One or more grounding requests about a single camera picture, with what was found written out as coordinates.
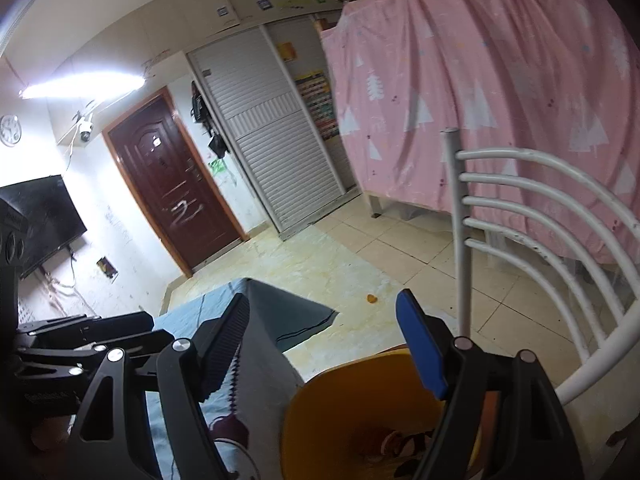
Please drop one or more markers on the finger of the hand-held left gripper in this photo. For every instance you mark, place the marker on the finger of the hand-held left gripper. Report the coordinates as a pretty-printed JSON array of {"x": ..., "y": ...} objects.
[
  {"x": 150, "y": 342},
  {"x": 135, "y": 322}
]

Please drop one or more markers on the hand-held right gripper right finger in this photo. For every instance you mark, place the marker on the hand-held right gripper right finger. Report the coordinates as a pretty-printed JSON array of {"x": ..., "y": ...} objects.
[{"x": 420, "y": 345}]

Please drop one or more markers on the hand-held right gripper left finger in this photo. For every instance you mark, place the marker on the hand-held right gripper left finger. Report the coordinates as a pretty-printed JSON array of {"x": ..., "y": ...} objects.
[{"x": 225, "y": 347}]

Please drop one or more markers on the yellow plastic bucket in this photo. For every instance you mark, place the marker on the yellow plastic bucket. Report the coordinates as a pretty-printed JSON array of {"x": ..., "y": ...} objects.
[{"x": 325, "y": 410}]

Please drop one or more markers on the blue grey tablecloth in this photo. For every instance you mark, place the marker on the blue grey tablecloth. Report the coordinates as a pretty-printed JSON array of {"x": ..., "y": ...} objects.
[{"x": 190, "y": 315}]

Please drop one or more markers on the black flat television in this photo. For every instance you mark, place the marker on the black flat television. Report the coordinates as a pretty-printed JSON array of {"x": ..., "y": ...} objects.
[{"x": 45, "y": 215}]

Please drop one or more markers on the orange floor scrap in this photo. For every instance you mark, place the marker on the orange floor scrap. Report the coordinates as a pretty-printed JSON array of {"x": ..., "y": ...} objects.
[{"x": 372, "y": 299}]

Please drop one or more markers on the white metal chair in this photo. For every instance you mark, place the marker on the white metal chair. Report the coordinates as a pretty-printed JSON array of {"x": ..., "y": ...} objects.
[{"x": 462, "y": 260}]

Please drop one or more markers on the toys inside bucket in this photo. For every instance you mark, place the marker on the toys inside bucket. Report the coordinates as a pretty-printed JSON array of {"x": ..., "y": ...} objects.
[{"x": 390, "y": 441}]

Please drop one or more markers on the dark red door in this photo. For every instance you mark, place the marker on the dark red door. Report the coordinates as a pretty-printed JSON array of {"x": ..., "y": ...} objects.
[{"x": 170, "y": 185}]

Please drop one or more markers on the fluorescent tube light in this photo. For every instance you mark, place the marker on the fluorescent tube light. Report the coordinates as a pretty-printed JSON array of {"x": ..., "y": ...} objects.
[{"x": 80, "y": 84}]

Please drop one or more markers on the small black pouch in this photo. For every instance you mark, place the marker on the small black pouch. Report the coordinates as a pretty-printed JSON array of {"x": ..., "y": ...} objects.
[{"x": 218, "y": 145}]

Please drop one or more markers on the grey slatted sliding door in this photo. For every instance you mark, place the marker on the grey slatted sliding door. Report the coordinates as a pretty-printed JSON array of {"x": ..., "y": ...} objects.
[{"x": 270, "y": 145}]

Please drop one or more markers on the black hanging bag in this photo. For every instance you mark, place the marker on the black hanging bag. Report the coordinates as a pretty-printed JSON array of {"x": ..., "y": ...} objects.
[{"x": 200, "y": 105}]

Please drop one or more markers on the pink tree-print bed curtain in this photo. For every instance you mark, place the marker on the pink tree-print bed curtain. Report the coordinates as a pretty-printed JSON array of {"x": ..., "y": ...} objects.
[{"x": 500, "y": 60}]

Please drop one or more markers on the yellow orange sticker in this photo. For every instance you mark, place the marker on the yellow orange sticker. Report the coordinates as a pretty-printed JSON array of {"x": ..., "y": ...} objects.
[{"x": 286, "y": 51}]

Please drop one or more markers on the cream overhead cabinets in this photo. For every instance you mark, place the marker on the cream overhead cabinets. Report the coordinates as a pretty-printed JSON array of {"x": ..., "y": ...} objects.
[{"x": 200, "y": 5}]

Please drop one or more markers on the open wall socket box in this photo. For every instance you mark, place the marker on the open wall socket box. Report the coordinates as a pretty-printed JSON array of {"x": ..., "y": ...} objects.
[{"x": 106, "y": 267}]

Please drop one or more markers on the white wall clock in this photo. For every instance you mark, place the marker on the white wall clock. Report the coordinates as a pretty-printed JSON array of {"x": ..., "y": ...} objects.
[{"x": 10, "y": 130}]

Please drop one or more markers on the white security camera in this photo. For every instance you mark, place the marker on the white security camera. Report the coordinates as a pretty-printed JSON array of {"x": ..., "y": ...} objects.
[{"x": 85, "y": 129}]

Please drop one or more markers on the colourful wall chart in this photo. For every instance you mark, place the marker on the colourful wall chart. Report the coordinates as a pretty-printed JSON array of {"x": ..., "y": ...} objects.
[{"x": 317, "y": 105}]

